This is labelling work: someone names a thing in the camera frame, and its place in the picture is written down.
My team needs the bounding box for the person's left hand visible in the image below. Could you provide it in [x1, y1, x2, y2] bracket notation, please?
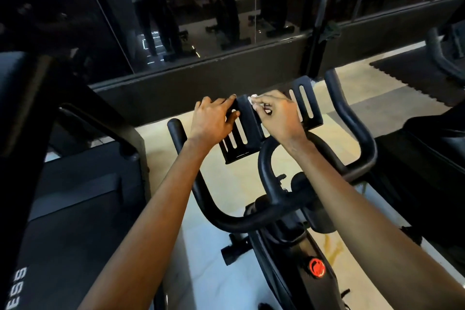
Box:
[185, 94, 241, 155]

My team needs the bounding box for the person's right hand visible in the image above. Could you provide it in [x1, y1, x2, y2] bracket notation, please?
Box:
[251, 90, 310, 158]

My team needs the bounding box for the small white wipe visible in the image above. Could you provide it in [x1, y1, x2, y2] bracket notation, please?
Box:
[248, 95, 273, 116]

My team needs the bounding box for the black spin bike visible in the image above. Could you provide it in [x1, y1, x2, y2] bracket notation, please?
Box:
[363, 23, 465, 274]
[166, 68, 379, 310]

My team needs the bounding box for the black treadmill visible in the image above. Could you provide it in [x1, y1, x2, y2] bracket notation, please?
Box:
[0, 52, 168, 310]

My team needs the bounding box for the person's left forearm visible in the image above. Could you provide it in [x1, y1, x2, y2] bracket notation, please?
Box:
[78, 139, 212, 310]

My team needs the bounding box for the person's right forearm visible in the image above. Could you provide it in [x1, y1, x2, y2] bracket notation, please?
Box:
[287, 139, 465, 310]

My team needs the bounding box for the black interlocking foam mat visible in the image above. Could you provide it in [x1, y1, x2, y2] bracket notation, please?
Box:
[369, 45, 465, 107]

